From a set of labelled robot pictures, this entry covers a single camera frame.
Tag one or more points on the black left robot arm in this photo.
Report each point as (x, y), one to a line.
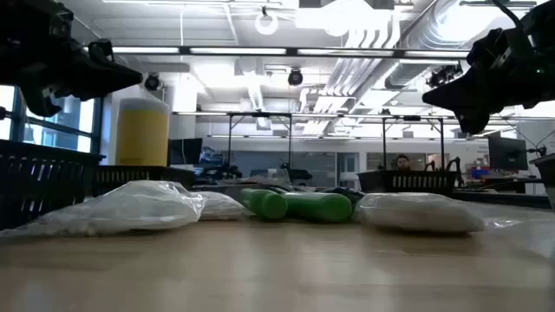
(26, 39)

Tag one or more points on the black overhead camera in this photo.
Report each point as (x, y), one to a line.
(295, 78)

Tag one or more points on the person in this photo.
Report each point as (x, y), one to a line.
(402, 162)

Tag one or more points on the yellow canister with white lid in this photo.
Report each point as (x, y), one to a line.
(143, 134)

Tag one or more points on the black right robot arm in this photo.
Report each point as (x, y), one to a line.
(544, 21)

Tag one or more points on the black background rig frame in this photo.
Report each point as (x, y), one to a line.
(412, 118)
(260, 114)

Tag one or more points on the white cotton swabs bag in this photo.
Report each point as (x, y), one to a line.
(223, 206)
(416, 212)
(126, 208)

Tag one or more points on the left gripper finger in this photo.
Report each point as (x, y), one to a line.
(108, 78)

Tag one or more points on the black overhead frame bar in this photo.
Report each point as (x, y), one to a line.
(292, 52)

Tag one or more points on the black computer monitor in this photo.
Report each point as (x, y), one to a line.
(186, 151)
(507, 154)

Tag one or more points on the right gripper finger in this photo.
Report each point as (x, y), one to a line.
(464, 95)

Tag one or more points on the large window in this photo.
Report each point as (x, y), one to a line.
(82, 125)

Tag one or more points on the black slotted plastic basket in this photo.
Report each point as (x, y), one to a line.
(130, 174)
(407, 182)
(546, 173)
(43, 186)

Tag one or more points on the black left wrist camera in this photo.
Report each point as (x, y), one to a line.
(102, 50)

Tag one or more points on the black ceiling camera cluster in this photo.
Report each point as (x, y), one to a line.
(442, 77)

